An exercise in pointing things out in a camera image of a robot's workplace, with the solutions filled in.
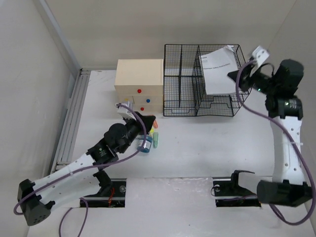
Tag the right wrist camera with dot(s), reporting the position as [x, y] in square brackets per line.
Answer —
[259, 55]

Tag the orange highlighter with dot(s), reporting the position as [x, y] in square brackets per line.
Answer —
[155, 124]

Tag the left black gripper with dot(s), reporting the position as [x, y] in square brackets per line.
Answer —
[147, 121]

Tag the aluminium rail left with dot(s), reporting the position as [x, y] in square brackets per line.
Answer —
[63, 153]

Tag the beige wooden drawer cabinet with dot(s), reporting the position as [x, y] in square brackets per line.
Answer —
[139, 72]

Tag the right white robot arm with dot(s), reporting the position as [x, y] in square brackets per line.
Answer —
[288, 186]

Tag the black wire mesh organizer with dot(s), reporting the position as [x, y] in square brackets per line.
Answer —
[184, 93]

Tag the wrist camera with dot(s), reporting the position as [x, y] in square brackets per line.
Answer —
[125, 110]
[259, 55]

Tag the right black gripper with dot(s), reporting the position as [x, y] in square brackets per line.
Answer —
[246, 78]

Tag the green highlighter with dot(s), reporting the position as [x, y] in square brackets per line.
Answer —
[155, 139]

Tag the white instruction booklet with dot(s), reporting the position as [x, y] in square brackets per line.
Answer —
[216, 66]

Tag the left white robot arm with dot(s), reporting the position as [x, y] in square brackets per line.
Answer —
[82, 177]

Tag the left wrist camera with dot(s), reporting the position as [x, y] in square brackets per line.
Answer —
[125, 110]

